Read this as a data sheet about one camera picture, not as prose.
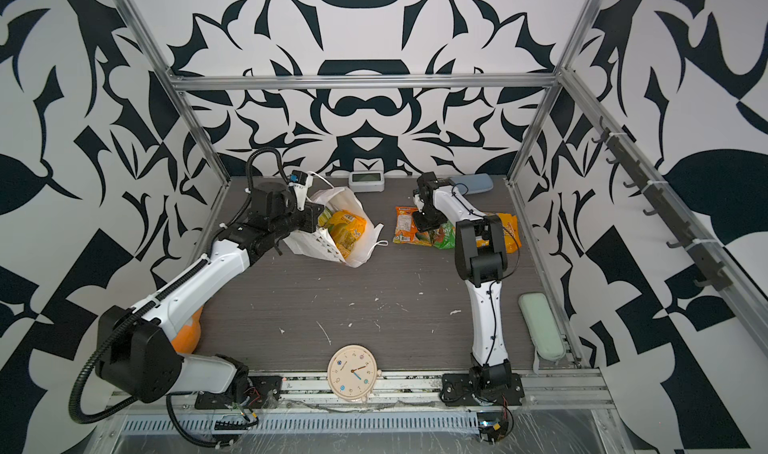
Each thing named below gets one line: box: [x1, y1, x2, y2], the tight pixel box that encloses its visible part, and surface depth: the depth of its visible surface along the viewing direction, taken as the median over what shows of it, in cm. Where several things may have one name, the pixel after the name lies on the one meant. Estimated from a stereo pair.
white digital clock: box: [349, 171, 385, 193], surface depth 117 cm
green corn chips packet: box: [429, 220, 456, 250], surface depth 101 cm
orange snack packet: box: [392, 207, 432, 246], surface depth 104 cm
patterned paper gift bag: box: [283, 171, 389, 268], surface depth 88 cm
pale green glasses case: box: [519, 292, 567, 361], surface depth 83 cm
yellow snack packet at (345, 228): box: [328, 209, 367, 259], surface depth 94 cm
